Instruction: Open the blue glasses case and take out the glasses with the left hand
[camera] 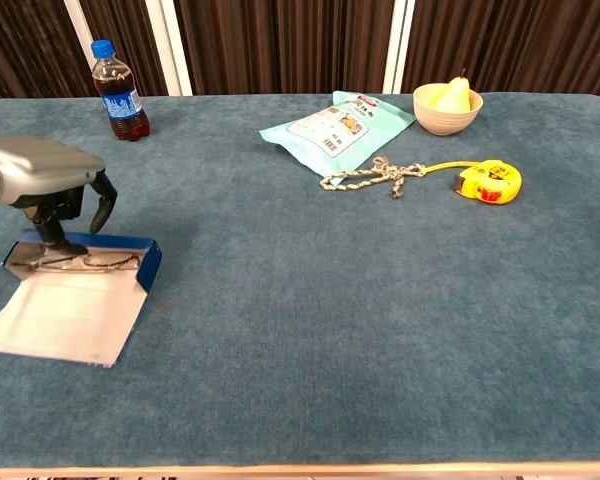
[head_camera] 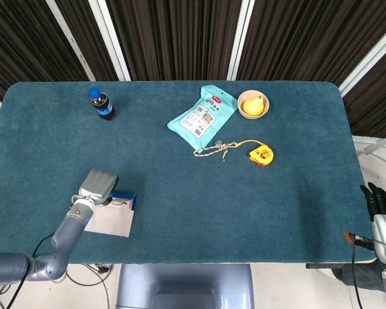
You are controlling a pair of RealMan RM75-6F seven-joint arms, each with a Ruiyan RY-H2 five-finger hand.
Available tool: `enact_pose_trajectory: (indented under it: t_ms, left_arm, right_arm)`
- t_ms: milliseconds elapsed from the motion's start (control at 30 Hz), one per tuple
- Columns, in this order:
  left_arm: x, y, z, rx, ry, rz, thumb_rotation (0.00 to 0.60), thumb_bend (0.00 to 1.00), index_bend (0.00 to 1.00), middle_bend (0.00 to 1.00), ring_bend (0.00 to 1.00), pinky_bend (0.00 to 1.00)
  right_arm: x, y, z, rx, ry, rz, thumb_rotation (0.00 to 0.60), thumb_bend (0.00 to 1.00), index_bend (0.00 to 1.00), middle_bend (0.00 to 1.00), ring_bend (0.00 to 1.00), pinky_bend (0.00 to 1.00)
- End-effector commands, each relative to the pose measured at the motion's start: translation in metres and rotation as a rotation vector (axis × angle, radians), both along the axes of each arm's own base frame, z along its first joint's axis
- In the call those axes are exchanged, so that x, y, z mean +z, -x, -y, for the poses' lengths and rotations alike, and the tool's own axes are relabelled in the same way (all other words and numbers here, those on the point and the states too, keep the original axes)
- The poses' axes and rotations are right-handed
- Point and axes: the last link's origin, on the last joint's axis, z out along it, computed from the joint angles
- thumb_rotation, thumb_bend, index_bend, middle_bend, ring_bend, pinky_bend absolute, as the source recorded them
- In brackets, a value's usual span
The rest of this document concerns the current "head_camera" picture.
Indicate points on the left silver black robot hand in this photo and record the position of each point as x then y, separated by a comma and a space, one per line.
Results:
98, 185

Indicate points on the blue floral pencil box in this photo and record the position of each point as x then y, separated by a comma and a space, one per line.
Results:
115, 222

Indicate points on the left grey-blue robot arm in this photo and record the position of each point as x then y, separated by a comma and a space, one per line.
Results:
70, 228

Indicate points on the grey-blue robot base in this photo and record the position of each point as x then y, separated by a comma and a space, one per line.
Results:
183, 280

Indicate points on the cola bottle with blue cap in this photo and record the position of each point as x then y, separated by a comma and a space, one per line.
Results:
104, 109

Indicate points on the teal tablecloth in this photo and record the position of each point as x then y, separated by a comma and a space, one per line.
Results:
212, 199

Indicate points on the light blue snack bag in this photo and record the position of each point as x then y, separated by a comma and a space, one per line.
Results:
202, 116

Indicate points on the yellow tape measure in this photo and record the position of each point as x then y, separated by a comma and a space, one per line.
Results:
262, 156

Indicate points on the beige bowl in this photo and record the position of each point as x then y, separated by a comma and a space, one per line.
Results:
248, 116

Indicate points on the dark brown pleated curtain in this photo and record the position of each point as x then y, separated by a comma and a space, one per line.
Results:
180, 38

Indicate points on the yellow pear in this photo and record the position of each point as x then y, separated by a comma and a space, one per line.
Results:
252, 106

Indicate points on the white table leg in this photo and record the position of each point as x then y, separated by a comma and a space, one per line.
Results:
70, 40
240, 40
110, 40
370, 59

